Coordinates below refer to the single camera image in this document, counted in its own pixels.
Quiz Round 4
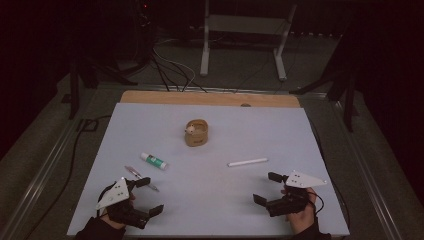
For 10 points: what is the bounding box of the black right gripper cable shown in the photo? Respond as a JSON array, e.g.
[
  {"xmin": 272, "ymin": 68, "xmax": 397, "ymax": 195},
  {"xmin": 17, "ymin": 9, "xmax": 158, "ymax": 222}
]
[{"xmin": 308, "ymin": 190, "xmax": 326, "ymax": 216}]

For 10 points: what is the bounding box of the black stand with angled legs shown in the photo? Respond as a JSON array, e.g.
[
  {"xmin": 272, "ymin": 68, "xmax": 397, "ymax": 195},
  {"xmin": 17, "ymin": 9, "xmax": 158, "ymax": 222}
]
[
  {"xmin": 289, "ymin": 29, "xmax": 360, "ymax": 133},
  {"xmin": 68, "ymin": 56, "xmax": 138, "ymax": 120}
]

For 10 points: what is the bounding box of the aluminium floor rail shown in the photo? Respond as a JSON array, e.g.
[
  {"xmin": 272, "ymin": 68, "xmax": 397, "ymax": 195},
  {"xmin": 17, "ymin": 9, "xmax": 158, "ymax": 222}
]
[
  {"xmin": 333, "ymin": 99, "xmax": 404, "ymax": 240},
  {"xmin": 0, "ymin": 83, "xmax": 98, "ymax": 240}
]

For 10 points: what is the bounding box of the person's left hand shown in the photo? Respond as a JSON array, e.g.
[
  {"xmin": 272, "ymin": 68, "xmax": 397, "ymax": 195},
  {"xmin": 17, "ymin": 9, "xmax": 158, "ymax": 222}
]
[{"xmin": 99, "ymin": 192, "xmax": 137, "ymax": 231}]

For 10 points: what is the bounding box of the long black floor cable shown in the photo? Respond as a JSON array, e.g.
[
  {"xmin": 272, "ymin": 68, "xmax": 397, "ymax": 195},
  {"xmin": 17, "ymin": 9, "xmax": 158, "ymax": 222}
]
[{"xmin": 23, "ymin": 114, "xmax": 113, "ymax": 240}]

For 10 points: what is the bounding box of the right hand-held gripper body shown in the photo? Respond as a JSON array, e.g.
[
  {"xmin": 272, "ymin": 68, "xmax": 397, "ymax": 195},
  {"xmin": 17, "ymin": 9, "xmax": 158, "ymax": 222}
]
[{"xmin": 265, "ymin": 170, "xmax": 328, "ymax": 218}]

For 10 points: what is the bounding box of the person's right hand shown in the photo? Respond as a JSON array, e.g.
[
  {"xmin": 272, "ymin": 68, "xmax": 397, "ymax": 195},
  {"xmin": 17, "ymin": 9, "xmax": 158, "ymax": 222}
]
[{"xmin": 280, "ymin": 186, "xmax": 318, "ymax": 236}]

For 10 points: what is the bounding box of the white metal stand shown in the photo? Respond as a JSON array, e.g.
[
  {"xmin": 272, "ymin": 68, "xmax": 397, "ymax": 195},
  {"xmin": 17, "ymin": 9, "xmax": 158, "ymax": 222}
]
[{"xmin": 199, "ymin": 0, "xmax": 298, "ymax": 82}]

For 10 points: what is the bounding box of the white table sheet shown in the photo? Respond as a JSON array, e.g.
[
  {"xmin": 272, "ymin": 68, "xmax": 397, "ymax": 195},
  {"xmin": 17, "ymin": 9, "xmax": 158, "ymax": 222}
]
[{"xmin": 66, "ymin": 102, "xmax": 350, "ymax": 238}]

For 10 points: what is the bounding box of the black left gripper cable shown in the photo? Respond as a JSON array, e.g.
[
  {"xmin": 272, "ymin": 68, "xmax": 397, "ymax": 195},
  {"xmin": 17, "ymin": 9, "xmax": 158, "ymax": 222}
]
[{"xmin": 96, "ymin": 184, "xmax": 114, "ymax": 218}]

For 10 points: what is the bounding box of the white pen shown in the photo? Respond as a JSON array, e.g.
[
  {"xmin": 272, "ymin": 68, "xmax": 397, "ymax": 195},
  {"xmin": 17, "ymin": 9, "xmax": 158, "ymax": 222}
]
[{"xmin": 227, "ymin": 157, "xmax": 269, "ymax": 168}]

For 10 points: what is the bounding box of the white floor cable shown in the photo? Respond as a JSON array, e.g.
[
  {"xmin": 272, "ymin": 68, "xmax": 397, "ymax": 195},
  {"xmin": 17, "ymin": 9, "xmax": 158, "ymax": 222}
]
[{"xmin": 153, "ymin": 39, "xmax": 197, "ymax": 92}]

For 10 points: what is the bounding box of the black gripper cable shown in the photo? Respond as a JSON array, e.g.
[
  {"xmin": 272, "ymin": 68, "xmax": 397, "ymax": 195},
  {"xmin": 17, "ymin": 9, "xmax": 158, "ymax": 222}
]
[
  {"xmin": 308, "ymin": 190, "xmax": 326, "ymax": 216},
  {"xmin": 96, "ymin": 184, "xmax": 114, "ymax": 218}
]

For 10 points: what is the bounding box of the black floor cable bundle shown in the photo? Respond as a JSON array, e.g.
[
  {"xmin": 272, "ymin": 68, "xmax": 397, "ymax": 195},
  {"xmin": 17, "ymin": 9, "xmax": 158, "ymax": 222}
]
[{"xmin": 149, "ymin": 53, "xmax": 208, "ymax": 94}]

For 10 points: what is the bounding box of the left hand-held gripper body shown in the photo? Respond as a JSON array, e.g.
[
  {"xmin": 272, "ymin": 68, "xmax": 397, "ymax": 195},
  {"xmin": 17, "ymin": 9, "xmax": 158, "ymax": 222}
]
[{"xmin": 95, "ymin": 177, "xmax": 151, "ymax": 230}]

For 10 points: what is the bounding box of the green and white glue stick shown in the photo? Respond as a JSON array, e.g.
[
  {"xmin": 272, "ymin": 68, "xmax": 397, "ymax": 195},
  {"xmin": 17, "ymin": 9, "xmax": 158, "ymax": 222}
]
[{"xmin": 139, "ymin": 152, "xmax": 170, "ymax": 171}]

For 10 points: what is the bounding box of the tan wooden pen holder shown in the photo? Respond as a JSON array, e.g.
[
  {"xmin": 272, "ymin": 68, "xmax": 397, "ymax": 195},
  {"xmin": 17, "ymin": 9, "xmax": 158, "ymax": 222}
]
[{"xmin": 184, "ymin": 118, "xmax": 210, "ymax": 148}]

